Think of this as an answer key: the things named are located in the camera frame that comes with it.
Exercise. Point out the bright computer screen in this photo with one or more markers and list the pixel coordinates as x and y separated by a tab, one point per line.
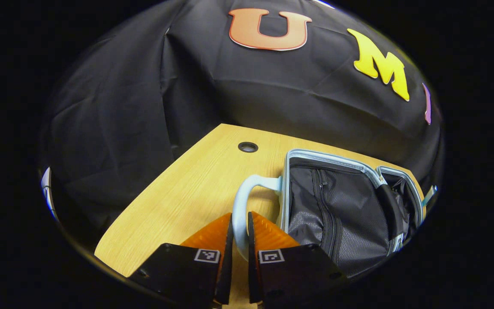
46	189

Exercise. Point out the black backdrop cloth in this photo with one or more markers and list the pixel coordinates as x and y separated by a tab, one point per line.
187	86

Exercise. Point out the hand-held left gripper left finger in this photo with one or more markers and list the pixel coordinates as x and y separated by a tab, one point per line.
227	270

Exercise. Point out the light blue suitcase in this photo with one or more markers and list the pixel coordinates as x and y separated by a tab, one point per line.
337	214

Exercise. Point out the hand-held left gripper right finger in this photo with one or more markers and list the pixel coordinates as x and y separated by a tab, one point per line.
253	274

